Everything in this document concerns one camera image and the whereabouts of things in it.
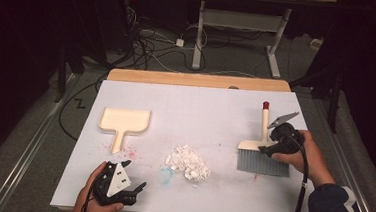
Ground cream plastic dustpan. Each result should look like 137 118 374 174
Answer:
96 106 153 157

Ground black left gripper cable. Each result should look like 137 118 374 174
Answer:
80 178 96 212

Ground white table frame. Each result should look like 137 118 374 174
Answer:
177 0 338 83

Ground cream brush with grey bristles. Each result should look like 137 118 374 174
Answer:
235 99 295 177

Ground person's right hand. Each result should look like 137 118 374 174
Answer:
269 127 340 190

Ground long black floor cable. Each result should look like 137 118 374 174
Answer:
56 73 109 144

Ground black metal stand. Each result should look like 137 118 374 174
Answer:
288 64 344 135

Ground person's left hand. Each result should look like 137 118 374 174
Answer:
71 159 128 212

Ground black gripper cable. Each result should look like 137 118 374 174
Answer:
80 178 96 212
282 134 312 212

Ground tangle of floor cables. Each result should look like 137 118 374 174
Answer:
114 4 214 75

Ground small white box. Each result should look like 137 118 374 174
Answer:
309 37 324 52

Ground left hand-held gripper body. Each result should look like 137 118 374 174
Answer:
90 159 141 209

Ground metal floor rail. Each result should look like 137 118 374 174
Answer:
0 69 82 212
305 94 376 212

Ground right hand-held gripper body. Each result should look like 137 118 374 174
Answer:
265 109 308 156

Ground pile of white paper scraps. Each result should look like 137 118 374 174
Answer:
163 144 213 189

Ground white table cover sheet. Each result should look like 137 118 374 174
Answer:
49 76 321 212

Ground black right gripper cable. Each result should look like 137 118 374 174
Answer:
282 134 312 212

